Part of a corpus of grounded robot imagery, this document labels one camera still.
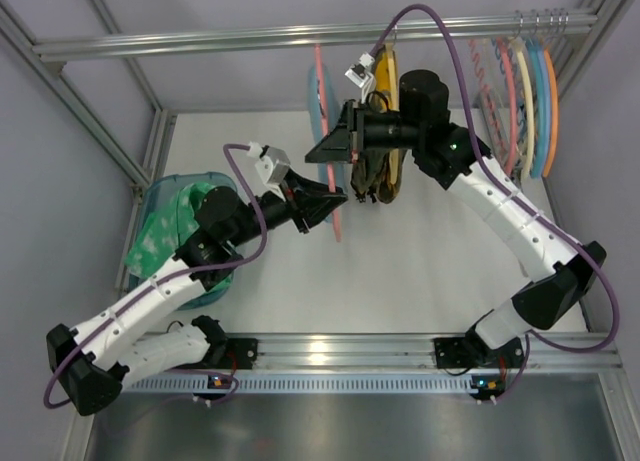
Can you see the cream empty hanger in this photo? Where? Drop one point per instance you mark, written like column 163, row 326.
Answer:
column 518, row 46

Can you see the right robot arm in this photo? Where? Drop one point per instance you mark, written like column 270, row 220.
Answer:
column 560, row 269

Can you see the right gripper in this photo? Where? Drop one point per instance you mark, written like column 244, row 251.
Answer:
column 356, row 131

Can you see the pink empty hanger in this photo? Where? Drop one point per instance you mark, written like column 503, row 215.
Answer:
column 510, row 78

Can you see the aluminium frame right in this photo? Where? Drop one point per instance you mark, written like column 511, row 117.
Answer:
column 593, row 188

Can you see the green tie-dye garment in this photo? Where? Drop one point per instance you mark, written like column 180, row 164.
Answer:
column 165, row 226

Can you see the aluminium frame left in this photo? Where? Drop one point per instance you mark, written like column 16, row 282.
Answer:
column 74, row 136

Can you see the camouflage yellow trousers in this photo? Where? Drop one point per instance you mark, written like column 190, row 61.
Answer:
column 369, row 172

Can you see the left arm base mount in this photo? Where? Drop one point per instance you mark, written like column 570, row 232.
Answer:
column 240, row 354

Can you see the orange empty hanger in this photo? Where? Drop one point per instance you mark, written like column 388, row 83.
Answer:
column 554, row 123

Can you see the metal hanging rail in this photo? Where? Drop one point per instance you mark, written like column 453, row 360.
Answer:
column 548, row 22

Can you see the pink clothes hanger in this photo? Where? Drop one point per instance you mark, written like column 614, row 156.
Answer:
column 336, row 220

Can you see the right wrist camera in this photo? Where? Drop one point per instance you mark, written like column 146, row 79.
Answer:
column 360, row 73

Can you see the aluminium frame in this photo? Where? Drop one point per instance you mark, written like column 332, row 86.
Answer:
column 74, row 136
column 593, row 188

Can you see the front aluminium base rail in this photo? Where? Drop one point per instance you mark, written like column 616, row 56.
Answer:
column 405, row 352

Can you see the slotted cable duct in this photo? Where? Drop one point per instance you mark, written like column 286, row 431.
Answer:
column 248, row 383

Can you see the coloured spiral hanger rack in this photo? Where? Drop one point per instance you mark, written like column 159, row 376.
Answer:
column 487, row 101

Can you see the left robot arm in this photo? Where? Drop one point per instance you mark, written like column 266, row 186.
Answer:
column 96, row 360

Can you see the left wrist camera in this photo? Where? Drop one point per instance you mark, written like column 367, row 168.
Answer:
column 271, row 164

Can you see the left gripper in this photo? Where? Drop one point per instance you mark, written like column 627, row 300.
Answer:
column 298, row 209

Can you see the teal empty hanger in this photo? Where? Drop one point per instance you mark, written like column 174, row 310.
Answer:
column 541, row 143

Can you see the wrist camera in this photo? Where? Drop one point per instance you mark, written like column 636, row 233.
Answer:
column 271, row 164
column 360, row 73

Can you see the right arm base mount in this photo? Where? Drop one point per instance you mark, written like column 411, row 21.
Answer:
column 454, row 355

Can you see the light blue trousers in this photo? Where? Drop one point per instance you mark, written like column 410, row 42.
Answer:
column 315, row 112

